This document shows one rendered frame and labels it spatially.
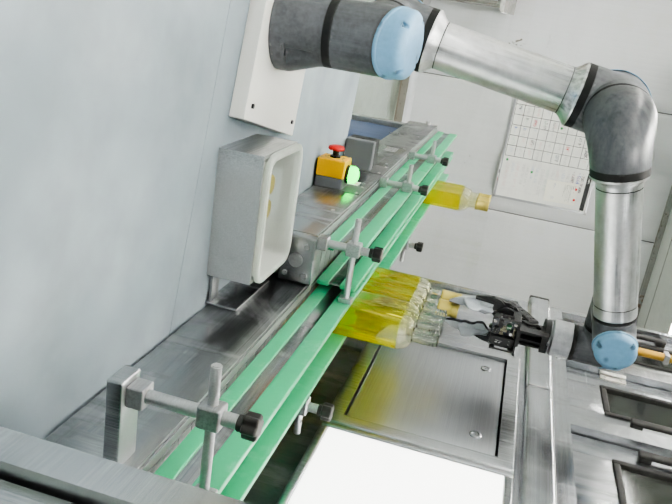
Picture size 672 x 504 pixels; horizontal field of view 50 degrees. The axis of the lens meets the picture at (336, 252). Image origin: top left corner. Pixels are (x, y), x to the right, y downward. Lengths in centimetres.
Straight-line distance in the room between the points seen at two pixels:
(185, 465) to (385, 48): 70
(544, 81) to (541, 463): 67
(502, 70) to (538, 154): 599
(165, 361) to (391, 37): 61
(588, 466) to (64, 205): 106
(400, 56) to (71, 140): 59
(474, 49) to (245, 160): 46
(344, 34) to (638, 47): 618
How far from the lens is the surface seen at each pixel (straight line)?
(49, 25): 78
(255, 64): 121
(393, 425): 137
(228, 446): 95
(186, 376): 105
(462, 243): 756
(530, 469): 136
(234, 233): 121
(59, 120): 81
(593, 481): 146
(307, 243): 138
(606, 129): 125
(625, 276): 133
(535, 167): 734
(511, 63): 135
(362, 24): 122
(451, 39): 135
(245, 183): 118
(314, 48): 124
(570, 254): 756
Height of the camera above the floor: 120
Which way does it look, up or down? 12 degrees down
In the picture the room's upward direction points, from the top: 103 degrees clockwise
